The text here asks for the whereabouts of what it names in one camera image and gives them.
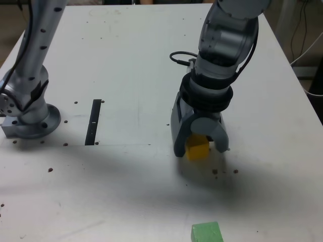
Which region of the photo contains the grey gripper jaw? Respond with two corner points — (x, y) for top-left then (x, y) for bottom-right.
(191, 117), (230, 154)

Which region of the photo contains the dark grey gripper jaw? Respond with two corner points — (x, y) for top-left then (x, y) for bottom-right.
(171, 94), (194, 157)

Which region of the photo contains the green cube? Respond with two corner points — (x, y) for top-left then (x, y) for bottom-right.
(190, 221), (225, 242)

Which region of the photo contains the white cable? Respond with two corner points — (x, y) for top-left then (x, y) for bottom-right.
(289, 32), (323, 67)

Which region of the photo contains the yellow cube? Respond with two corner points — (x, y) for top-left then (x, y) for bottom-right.
(185, 135), (210, 161)

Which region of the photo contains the black tape strip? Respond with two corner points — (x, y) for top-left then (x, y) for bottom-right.
(84, 99), (102, 146)

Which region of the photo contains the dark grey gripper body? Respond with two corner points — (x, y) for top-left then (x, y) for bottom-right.
(179, 97), (223, 125)

